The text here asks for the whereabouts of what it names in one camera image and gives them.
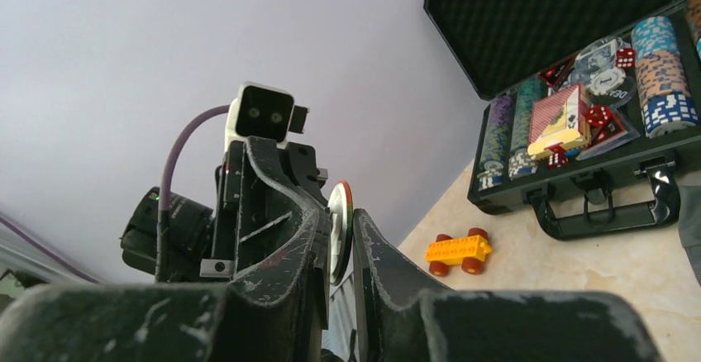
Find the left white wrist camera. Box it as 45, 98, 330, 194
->
224, 82, 309, 151

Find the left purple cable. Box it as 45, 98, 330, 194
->
0, 104, 231, 285

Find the yellow red toy car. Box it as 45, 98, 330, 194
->
424, 227, 493, 277

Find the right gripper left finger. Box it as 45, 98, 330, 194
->
1, 208, 330, 361

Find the pink yellow card box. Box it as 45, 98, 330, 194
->
527, 83, 591, 160

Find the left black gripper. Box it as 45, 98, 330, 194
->
199, 136, 330, 281

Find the black open poker chip case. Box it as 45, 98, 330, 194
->
423, 0, 700, 241

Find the round orange brooch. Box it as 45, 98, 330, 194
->
327, 180, 354, 286

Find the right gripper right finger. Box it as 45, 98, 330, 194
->
353, 208, 662, 361

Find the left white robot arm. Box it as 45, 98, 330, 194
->
121, 141, 245, 282

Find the grey t-shirt garment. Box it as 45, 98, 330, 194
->
678, 186, 700, 283

